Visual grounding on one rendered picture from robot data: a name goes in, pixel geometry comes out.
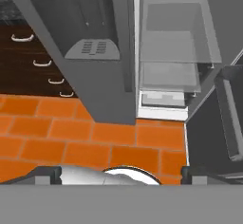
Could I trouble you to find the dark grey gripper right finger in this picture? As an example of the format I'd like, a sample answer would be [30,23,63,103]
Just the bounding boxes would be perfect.
[180,165,243,186]

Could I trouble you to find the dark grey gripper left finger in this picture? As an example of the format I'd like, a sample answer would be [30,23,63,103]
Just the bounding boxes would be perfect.
[5,165,63,186]

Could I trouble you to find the grey fridge body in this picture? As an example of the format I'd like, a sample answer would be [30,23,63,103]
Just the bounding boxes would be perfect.
[134,0,223,121]

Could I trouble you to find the white fridge drawer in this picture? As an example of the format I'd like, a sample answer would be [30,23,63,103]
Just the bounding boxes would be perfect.
[140,90,186,109]

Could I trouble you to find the small glass fridge shelf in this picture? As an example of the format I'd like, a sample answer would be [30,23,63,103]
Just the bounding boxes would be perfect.
[140,62,202,94]

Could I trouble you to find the grey fridge door with dispenser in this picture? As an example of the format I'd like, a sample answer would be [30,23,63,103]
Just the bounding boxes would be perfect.
[1,0,140,126]

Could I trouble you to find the large glass fridge shelf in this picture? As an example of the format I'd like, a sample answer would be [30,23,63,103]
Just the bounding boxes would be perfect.
[139,2,223,65]

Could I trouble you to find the white round object black rim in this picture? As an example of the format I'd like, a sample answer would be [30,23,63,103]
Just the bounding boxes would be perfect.
[60,164,162,186]

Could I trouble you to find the dark grey door bin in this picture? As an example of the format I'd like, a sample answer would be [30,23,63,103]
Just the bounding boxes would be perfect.
[213,65,243,162]

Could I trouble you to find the dark wooden drawer cabinet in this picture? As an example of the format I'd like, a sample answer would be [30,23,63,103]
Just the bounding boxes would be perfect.
[0,23,79,100]

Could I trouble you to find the white curved drawer handle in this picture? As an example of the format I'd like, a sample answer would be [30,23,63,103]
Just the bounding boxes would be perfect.
[59,91,75,99]
[47,78,65,85]
[10,33,35,43]
[32,59,53,68]

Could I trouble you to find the dark grey fridge door handle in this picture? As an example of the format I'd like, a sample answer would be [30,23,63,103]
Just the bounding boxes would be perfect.
[110,0,135,93]

